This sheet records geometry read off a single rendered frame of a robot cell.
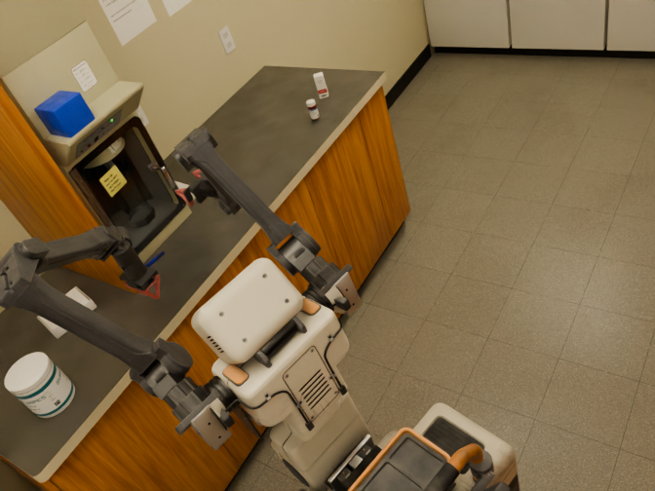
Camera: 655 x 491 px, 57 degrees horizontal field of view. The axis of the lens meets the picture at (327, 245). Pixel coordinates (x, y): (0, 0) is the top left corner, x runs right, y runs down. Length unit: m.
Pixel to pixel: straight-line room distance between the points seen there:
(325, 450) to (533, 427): 1.11
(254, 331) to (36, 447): 0.87
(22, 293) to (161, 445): 1.03
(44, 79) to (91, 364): 0.86
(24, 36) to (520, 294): 2.22
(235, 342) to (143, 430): 0.90
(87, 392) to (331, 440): 0.75
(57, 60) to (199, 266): 0.76
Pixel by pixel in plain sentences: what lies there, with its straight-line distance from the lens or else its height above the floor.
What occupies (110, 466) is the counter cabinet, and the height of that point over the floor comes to 0.71.
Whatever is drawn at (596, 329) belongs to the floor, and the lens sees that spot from 2.83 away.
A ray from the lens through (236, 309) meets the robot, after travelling 1.29.
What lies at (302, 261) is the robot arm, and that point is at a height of 1.25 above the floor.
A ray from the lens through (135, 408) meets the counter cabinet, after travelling 2.06.
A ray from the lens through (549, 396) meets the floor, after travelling 2.63.
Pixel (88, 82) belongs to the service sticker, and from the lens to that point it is 2.04.
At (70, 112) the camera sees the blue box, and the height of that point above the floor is 1.57.
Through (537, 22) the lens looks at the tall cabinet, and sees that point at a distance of 4.50.
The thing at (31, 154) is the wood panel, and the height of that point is 1.52.
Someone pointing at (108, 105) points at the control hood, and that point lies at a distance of 1.97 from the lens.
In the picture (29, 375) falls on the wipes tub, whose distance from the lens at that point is 1.91.
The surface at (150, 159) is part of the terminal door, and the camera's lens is 2.19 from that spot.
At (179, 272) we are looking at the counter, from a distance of 2.14.
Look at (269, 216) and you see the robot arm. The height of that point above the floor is 1.34.
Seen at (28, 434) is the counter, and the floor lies 0.94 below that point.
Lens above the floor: 2.24
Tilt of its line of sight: 41 degrees down
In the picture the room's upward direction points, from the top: 20 degrees counter-clockwise
